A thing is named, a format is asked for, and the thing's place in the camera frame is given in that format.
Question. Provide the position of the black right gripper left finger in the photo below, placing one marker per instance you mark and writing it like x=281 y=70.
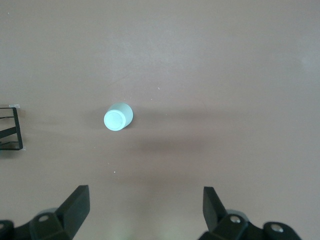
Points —
x=75 y=210

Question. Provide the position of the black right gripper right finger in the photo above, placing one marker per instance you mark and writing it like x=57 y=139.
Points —
x=215 y=212

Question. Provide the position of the pale green cup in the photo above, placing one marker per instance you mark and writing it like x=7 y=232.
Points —
x=115 y=120

